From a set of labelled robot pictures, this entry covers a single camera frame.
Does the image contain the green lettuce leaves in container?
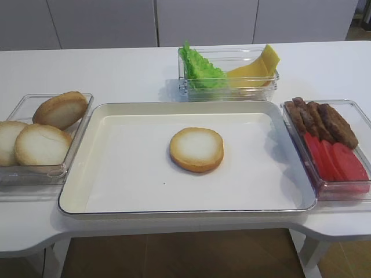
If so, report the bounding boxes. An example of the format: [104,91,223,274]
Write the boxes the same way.
[179,41,227,90]

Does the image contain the clear lettuce cheese container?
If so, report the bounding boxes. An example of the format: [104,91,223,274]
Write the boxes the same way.
[178,46,279,101]

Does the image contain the yellow cheese slices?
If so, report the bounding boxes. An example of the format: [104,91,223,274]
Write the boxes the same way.
[227,44,280,88]

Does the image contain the bottom bun on tray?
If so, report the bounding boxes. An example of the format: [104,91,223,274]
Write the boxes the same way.
[169,127,224,173]

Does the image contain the white metal baking tray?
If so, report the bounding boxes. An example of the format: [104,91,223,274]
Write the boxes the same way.
[59,101,317,215]

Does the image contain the brown meat patty back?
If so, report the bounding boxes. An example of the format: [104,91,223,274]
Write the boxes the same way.
[285,101,307,135]

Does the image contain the brown meat patty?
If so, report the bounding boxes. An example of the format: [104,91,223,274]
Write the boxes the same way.
[285,101,307,135]
[307,101,336,144]
[292,97,319,138]
[318,104,358,149]

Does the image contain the tilted bun back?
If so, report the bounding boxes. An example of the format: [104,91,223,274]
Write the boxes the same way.
[32,92,88,130]

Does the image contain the red tomato slice back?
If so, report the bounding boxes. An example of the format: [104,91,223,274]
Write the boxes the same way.
[304,132,328,180]

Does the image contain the red tomato slice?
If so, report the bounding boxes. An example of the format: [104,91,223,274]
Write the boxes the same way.
[331,142,370,194]
[320,140,344,181]
[304,132,328,180]

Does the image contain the clear bun container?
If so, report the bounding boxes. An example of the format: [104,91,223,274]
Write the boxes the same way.
[1,93,93,186]

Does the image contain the bun front middle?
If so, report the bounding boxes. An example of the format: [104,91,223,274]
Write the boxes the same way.
[14,124,72,166]

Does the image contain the clear meat tomato container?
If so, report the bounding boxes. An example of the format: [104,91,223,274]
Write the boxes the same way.
[281,100,370,200]

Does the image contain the brown meat patty front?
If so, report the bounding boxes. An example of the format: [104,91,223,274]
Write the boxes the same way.
[318,104,358,149]

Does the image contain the red tomato slice front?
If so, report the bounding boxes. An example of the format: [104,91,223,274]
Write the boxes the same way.
[331,142,370,194]

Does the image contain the bun far left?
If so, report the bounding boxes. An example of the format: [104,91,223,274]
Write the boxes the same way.
[0,120,28,166]

